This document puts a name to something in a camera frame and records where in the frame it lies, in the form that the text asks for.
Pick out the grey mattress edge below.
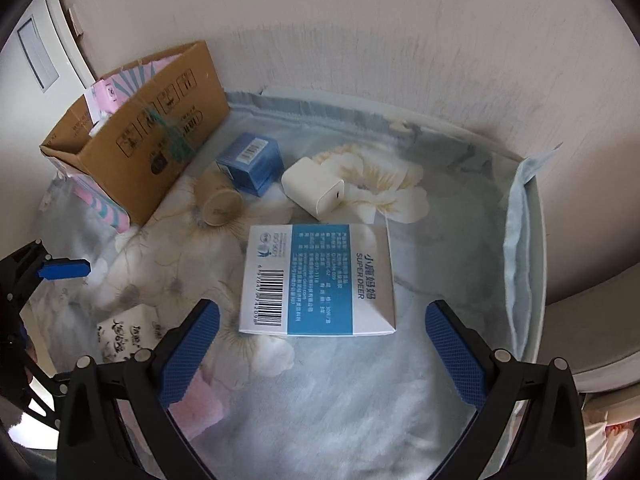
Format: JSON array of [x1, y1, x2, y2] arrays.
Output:
[[520, 175, 640, 396]]

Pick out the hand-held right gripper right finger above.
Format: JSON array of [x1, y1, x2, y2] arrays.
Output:
[[424, 299, 587, 480]]

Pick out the white and blue carton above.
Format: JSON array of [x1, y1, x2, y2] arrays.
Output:
[[238, 222, 398, 337]]

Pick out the beige paper cup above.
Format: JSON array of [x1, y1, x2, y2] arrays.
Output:
[[194, 170, 244, 227]]

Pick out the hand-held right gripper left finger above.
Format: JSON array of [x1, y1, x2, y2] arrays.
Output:
[[57, 299, 221, 480]]

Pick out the white door frame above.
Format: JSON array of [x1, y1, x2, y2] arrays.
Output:
[[0, 0, 96, 96]]

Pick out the white printed tissue packet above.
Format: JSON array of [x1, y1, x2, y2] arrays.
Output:
[[96, 304, 168, 363]]

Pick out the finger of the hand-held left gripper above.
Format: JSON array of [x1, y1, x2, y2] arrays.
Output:
[[0, 240, 92, 313]]

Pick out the small blue box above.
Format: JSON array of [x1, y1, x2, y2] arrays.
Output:
[[216, 131, 285, 197]]

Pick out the pink striped package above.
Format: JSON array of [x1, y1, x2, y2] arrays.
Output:
[[82, 57, 176, 126], [65, 175, 137, 233]]

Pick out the white charger adapter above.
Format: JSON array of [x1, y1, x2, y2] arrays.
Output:
[[281, 156, 346, 222]]

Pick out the brown cardboard box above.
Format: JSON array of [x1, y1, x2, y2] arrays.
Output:
[[40, 40, 232, 226]]

